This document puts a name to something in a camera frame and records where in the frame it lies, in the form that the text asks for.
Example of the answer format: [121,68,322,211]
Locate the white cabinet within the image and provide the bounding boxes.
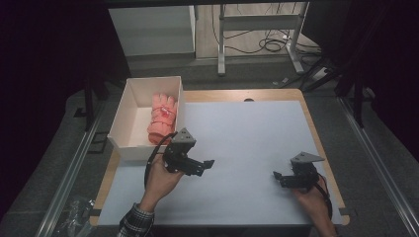
[108,4,198,57]

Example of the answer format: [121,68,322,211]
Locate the clear plastic bag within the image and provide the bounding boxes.
[53,196,97,237]

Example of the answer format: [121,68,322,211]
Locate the wooden table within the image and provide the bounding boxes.
[89,88,351,227]

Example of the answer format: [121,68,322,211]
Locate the black floor bracket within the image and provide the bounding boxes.
[88,131,109,155]

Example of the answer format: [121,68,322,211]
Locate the grey metal desk frame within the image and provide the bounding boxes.
[216,1,310,77]

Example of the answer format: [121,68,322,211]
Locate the aluminium rail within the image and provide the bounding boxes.
[34,98,107,237]
[339,97,419,237]

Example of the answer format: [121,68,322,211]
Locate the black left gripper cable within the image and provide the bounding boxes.
[143,131,179,191]

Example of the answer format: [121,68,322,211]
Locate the pale blue table mat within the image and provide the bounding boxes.
[98,100,344,227]

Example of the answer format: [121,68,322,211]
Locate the black stand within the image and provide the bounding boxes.
[335,58,377,129]
[73,74,111,132]

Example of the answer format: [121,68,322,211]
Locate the white cardboard box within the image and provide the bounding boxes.
[107,75,186,162]

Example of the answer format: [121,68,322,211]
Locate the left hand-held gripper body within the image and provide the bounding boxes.
[162,127,198,175]

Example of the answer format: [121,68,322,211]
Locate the person's right hand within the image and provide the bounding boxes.
[291,177,331,218]

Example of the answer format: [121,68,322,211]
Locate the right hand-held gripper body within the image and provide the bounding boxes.
[290,151,326,191]

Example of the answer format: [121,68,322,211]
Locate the black floor cables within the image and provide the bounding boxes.
[210,3,323,56]

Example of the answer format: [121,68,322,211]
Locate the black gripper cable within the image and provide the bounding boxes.
[143,131,179,191]
[314,173,334,221]

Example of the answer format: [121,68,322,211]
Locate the person's left hand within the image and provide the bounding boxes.
[143,153,186,208]

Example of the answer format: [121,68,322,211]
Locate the pink glove with red print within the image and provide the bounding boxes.
[146,93,179,146]

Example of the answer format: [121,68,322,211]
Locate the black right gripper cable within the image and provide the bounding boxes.
[314,173,334,221]

